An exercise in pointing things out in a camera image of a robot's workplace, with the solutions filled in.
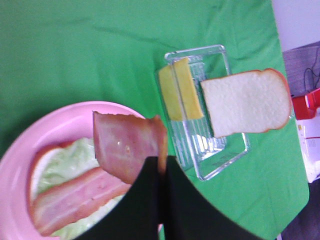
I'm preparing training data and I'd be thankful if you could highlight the right clear plastic tray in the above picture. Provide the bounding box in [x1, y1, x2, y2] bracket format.
[160, 44, 250, 181]

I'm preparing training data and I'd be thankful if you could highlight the yellow cheese slice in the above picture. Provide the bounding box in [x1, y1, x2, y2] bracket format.
[158, 57, 204, 121]

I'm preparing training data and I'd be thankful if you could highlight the bread slice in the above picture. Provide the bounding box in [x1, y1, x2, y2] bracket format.
[26, 140, 74, 202]
[201, 68, 292, 138]

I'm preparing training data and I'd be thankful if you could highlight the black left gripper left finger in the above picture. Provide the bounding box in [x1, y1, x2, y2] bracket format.
[77, 156, 159, 240]

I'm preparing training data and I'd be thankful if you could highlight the green lettuce leaf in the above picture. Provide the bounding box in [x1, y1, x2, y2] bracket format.
[34, 137, 123, 240]

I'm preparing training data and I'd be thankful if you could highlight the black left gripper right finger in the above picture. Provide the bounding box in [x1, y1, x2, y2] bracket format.
[163, 156, 260, 240]

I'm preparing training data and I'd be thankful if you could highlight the bacon strip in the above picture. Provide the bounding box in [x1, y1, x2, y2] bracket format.
[93, 111, 168, 184]
[29, 167, 131, 237]

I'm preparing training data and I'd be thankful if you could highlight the red and white box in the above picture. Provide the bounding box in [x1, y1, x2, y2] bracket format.
[292, 89, 320, 183]

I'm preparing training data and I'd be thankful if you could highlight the green tablecloth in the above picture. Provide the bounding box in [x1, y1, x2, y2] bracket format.
[0, 0, 309, 240]

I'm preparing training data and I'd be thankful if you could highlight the pink round plate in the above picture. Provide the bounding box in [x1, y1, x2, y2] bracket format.
[0, 101, 142, 240]

